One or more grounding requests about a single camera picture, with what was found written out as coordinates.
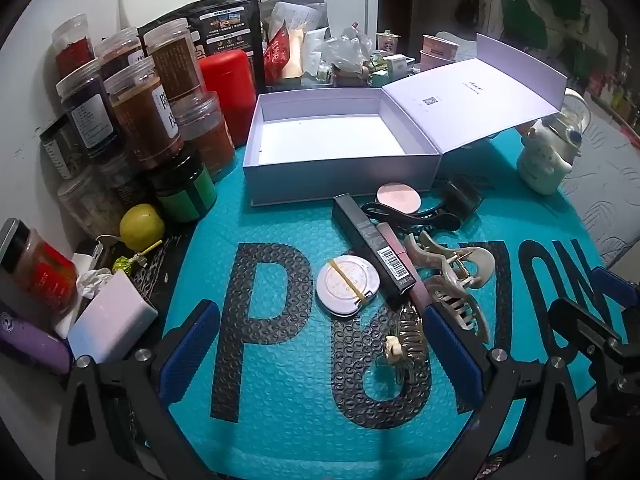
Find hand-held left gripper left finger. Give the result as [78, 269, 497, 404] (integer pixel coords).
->
[55, 300, 221, 480]

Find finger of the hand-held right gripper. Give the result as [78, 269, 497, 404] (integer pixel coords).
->
[549, 298, 621, 356]
[591, 266, 640, 311]

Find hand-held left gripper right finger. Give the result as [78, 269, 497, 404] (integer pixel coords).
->
[425, 305, 591, 480]

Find beige claw hair clip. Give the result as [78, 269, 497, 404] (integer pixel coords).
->
[404, 231, 496, 346]

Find white round compact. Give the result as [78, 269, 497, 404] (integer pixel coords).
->
[316, 255, 381, 317]

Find pink cosmetic tube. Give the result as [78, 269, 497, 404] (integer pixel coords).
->
[377, 222, 436, 321]

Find black long hair clip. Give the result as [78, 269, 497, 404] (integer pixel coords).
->
[361, 201, 462, 233]

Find black lipstick box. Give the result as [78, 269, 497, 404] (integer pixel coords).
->
[332, 192, 418, 297]

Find dark square claw clip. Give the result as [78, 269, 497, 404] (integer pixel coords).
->
[442, 175, 483, 218]

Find pink round compact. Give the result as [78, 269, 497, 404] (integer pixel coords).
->
[376, 181, 423, 213]

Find white hinged-lid gift box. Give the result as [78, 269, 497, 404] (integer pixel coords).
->
[243, 32, 569, 208]

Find white power bank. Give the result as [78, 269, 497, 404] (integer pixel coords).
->
[67, 271, 158, 363]

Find white patterned chair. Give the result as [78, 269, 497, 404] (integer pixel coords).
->
[560, 125, 640, 266]

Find green wrapped candy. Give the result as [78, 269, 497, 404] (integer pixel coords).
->
[112, 255, 146, 277]

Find crumpled white tissue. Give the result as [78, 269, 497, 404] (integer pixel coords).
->
[75, 267, 115, 302]

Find green label jar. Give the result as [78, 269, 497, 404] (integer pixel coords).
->
[145, 152, 218, 223]

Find purple pouch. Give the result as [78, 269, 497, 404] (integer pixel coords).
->
[0, 300, 73, 376]

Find red label jar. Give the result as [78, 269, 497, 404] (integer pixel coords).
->
[0, 219, 78, 313]

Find jar of white pieces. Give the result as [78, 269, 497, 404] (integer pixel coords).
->
[57, 167, 126, 241]

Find small dark jar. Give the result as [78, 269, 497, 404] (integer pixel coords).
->
[100, 152, 151, 206]

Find amber jar white label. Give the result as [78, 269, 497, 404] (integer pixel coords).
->
[104, 57, 187, 168]

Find black label jar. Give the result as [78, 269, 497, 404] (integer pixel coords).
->
[40, 115, 86, 181]

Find dark jar white label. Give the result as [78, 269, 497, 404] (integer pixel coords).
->
[55, 60, 122, 161]

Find red canister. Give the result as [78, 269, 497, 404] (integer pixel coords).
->
[199, 50, 257, 148]

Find green tote bag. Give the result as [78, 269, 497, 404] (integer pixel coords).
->
[500, 0, 548, 51]

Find tall jar brown contents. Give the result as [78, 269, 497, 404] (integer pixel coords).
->
[142, 17, 207, 107]

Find green striped box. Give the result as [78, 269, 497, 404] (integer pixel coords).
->
[370, 55, 416, 86]

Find brown ceramic piece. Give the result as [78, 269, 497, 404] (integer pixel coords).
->
[332, 65, 368, 87]

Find clear jar dark contents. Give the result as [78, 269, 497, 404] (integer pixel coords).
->
[95, 27, 146, 81]

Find red snack packet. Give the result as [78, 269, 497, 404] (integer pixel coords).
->
[262, 20, 292, 81]

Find cream packet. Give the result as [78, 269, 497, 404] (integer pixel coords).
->
[282, 27, 307, 79]

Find dark tote bag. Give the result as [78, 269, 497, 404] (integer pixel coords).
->
[452, 0, 488, 26]

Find clear jar red contents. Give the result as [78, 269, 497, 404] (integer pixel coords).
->
[52, 14, 97, 78]

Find white packet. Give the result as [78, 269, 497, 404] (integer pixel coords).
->
[301, 27, 328, 77]

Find clear plastic bag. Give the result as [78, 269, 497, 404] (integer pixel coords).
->
[322, 22, 374, 73]

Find black food pouch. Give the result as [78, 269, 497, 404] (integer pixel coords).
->
[137, 0, 266, 96]

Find printed paper sheet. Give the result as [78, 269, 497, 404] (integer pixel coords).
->
[274, 2, 321, 36]

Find white fridge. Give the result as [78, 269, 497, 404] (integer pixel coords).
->
[262, 0, 379, 36]

